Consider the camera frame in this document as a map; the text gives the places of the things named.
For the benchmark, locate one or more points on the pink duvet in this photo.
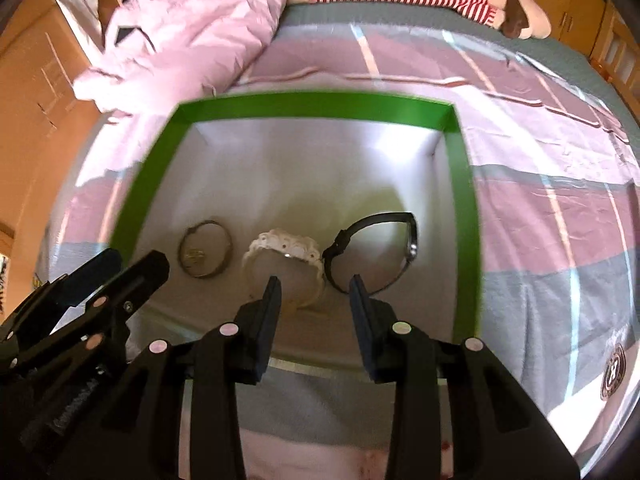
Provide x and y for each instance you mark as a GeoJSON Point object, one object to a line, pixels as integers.
{"type": "Point", "coordinates": [200, 20]}

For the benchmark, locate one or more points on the plaid bed sheet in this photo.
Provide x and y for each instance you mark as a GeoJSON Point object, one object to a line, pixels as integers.
{"type": "Point", "coordinates": [540, 200]}

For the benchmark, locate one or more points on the wooden cabinet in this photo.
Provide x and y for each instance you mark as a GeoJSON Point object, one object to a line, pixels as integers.
{"type": "Point", "coordinates": [605, 45]}

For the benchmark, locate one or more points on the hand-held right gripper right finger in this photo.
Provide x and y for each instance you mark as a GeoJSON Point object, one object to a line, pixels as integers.
{"type": "Point", "coordinates": [361, 325]}

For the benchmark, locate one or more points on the wooden wardrobe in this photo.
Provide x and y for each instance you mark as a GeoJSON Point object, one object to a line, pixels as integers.
{"type": "Point", "coordinates": [35, 110]}

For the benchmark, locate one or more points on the black wristwatch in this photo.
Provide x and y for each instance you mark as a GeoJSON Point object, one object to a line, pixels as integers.
{"type": "Point", "coordinates": [372, 237]}

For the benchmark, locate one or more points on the dark metal bangle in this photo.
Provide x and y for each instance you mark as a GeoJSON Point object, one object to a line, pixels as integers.
{"type": "Point", "coordinates": [206, 249]}

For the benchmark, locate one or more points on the white cloth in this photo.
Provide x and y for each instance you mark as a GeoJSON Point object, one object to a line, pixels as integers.
{"type": "Point", "coordinates": [75, 0]}

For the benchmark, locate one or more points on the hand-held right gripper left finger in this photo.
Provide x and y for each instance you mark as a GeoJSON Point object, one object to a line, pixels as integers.
{"type": "Point", "coordinates": [266, 325]}

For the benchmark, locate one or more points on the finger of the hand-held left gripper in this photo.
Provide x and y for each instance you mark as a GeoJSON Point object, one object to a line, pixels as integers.
{"type": "Point", "coordinates": [92, 271]}
{"type": "Point", "coordinates": [142, 280]}

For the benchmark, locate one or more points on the green box with white inside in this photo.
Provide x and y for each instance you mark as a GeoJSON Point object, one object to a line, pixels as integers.
{"type": "Point", "coordinates": [320, 170]}

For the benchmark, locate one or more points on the white wristwatch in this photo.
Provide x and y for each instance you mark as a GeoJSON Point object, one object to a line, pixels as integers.
{"type": "Point", "coordinates": [282, 250]}

